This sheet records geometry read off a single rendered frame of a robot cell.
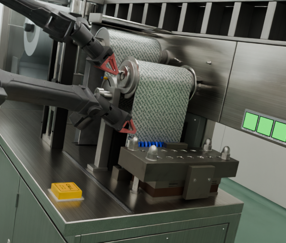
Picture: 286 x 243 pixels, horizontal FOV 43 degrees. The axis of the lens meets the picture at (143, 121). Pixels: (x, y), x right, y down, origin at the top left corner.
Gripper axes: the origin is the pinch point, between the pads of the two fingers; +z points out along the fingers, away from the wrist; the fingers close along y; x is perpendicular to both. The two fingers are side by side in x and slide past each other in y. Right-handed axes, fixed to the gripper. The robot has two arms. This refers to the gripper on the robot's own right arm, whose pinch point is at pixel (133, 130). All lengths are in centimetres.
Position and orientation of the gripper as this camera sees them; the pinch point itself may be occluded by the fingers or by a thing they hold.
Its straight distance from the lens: 126.3
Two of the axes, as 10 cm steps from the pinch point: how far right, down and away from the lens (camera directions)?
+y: 5.3, 2.7, -8.0
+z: 6.3, 5.1, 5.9
